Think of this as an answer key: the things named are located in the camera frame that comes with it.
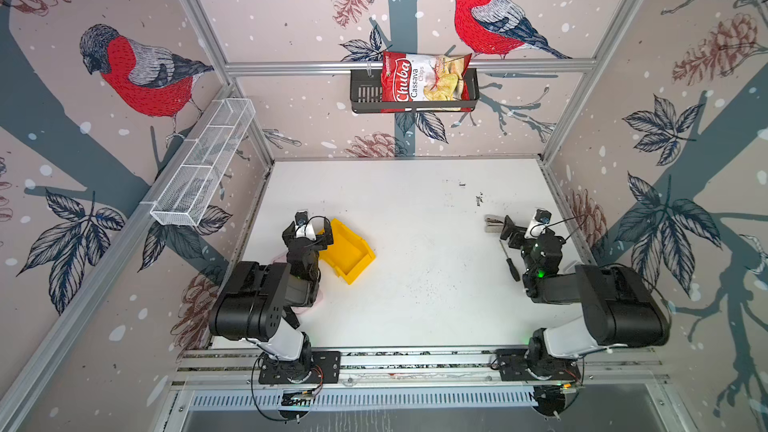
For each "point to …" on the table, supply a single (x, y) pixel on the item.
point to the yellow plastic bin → (350, 255)
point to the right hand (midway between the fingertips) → (520, 222)
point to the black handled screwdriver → (512, 268)
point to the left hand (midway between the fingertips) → (307, 219)
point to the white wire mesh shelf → (186, 199)
